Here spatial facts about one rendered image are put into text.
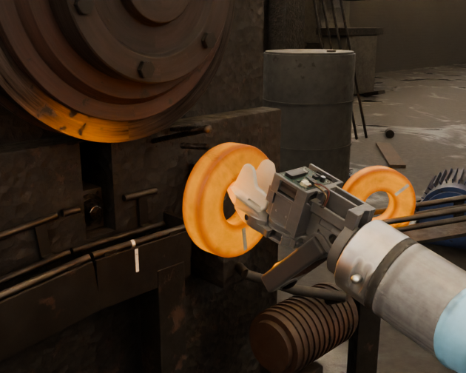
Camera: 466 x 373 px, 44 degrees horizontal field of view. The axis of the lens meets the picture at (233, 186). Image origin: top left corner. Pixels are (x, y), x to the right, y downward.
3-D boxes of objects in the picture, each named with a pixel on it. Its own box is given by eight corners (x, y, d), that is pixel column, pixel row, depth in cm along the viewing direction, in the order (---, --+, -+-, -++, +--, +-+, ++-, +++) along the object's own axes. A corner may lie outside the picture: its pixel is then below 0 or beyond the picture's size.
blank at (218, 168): (173, 159, 73) (191, 163, 70) (256, 129, 83) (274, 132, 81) (188, 269, 78) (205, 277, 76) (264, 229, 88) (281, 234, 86)
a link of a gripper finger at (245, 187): (234, 146, 77) (285, 177, 72) (225, 185, 80) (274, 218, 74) (217, 149, 75) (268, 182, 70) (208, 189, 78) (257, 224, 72)
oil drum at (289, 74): (242, 184, 393) (242, 49, 369) (298, 169, 433) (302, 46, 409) (312, 203, 352) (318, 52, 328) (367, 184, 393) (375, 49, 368)
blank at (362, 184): (363, 251, 121) (369, 258, 118) (322, 197, 117) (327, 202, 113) (422, 206, 121) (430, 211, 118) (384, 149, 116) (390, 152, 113)
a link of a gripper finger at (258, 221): (254, 190, 76) (303, 223, 71) (251, 202, 77) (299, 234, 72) (228, 197, 73) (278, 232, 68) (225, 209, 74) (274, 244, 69)
